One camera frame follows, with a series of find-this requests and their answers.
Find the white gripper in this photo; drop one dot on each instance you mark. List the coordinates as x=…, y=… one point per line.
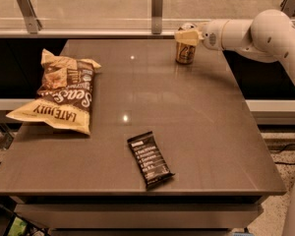
x=210, y=36

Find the orange soda can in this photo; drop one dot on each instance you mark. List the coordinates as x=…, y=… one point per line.
x=185, y=53

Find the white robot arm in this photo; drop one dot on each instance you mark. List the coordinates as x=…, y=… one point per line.
x=269, y=37

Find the brown chip bag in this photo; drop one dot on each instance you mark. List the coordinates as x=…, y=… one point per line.
x=65, y=95

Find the black snack bar wrapper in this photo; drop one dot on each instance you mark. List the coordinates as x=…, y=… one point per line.
x=149, y=158

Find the glass railing panel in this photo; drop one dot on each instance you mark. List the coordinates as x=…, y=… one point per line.
x=66, y=18

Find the grey table drawer front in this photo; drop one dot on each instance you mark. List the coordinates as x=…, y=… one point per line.
x=140, y=216

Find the green packet under table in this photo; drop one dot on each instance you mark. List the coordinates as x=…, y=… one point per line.
x=18, y=227

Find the middle metal rail bracket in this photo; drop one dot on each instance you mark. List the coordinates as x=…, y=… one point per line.
x=156, y=16

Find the left metal rail bracket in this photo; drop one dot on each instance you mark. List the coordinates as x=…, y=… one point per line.
x=33, y=25

